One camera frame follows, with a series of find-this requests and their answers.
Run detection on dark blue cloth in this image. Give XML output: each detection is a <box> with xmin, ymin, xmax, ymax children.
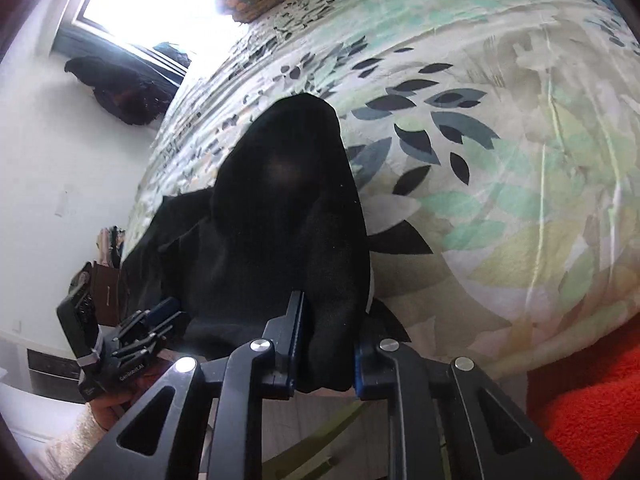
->
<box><xmin>152</xmin><ymin>42</ymin><xmax>194</xmax><ymax>69</ymax></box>

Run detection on dark clothes hanging on wall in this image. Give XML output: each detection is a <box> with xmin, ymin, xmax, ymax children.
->
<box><xmin>64</xmin><ymin>55</ymin><xmax>181</xmax><ymax>127</ymax></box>

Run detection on brown cardboard box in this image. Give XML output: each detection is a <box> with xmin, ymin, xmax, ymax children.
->
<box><xmin>90</xmin><ymin>262</ymin><xmax>124</xmax><ymax>327</ymax></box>

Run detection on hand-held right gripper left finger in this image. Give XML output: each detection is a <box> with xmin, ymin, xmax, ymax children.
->
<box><xmin>67</xmin><ymin>290</ymin><xmax>307</xmax><ymax>480</ymax></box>

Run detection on red fleece blanket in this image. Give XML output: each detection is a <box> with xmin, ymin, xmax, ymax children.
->
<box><xmin>525</xmin><ymin>325</ymin><xmax>640</xmax><ymax>480</ymax></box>

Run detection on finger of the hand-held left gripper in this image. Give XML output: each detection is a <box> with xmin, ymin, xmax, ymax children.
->
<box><xmin>111</xmin><ymin>311</ymin><xmax>192</xmax><ymax>362</ymax></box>
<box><xmin>131</xmin><ymin>297</ymin><xmax>181</xmax><ymax>327</ymax></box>

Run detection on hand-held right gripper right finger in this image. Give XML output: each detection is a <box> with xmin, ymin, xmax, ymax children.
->
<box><xmin>352</xmin><ymin>337</ymin><xmax>584</xmax><ymax>480</ymax></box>

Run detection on narrow blue curtain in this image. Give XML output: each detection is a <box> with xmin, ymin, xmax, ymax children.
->
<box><xmin>52</xmin><ymin>25</ymin><xmax>190</xmax><ymax>84</ymax></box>

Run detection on person's left hand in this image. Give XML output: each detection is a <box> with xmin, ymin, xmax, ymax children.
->
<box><xmin>89</xmin><ymin>374</ymin><xmax>152</xmax><ymax>434</ymax></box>

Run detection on white appliance with dark vent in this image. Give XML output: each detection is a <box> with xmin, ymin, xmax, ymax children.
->
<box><xmin>0</xmin><ymin>330</ymin><xmax>89</xmax><ymax>411</ymax></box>

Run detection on person's left forearm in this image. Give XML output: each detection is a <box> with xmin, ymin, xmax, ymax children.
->
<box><xmin>44</xmin><ymin>402</ymin><xmax>122</xmax><ymax>468</ymax></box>

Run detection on bed with leaf-print sheet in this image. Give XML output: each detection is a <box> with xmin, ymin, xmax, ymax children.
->
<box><xmin>122</xmin><ymin>0</ymin><xmax>640</xmax><ymax>387</ymax></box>

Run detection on black pants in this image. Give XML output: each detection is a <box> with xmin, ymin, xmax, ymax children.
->
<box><xmin>120</xmin><ymin>92</ymin><xmax>374</xmax><ymax>394</ymax></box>

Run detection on pile of mixed clothes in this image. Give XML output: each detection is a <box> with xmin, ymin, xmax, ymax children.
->
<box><xmin>95</xmin><ymin>226</ymin><xmax>127</xmax><ymax>269</ymax></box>

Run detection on green cloth strip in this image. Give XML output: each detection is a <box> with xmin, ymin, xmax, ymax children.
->
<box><xmin>261</xmin><ymin>402</ymin><xmax>375</xmax><ymax>480</ymax></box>

